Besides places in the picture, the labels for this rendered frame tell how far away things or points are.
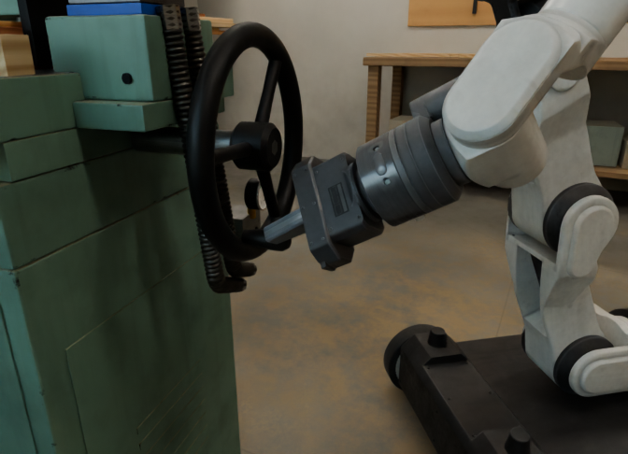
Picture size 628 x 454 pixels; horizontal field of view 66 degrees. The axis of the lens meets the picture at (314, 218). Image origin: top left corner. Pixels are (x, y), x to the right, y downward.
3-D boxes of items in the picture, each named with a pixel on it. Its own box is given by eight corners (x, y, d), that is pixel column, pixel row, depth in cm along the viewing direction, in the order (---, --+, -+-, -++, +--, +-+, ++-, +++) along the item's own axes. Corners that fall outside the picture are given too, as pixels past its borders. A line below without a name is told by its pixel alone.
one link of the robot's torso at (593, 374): (588, 342, 123) (598, 296, 119) (654, 394, 105) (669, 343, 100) (515, 351, 119) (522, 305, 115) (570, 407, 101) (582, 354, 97)
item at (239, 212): (246, 258, 93) (244, 219, 91) (190, 250, 97) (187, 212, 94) (264, 242, 101) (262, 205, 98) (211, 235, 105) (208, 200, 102)
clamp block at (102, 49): (151, 103, 53) (141, 13, 50) (54, 98, 57) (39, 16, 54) (219, 91, 66) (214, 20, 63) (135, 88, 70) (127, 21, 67)
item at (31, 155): (11, 182, 48) (3, 143, 47) (-129, 166, 55) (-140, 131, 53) (213, 123, 84) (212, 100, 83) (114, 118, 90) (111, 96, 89)
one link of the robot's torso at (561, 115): (563, 218, 107) (551, -7, 90) (626, 248, 91) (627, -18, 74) (501, 238, 106) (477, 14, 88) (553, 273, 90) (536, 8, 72)
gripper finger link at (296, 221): (260, 234, 53) (306, 212, 50) (278, 238, 56) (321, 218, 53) (263, 247, 52) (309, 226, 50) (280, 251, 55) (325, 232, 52)
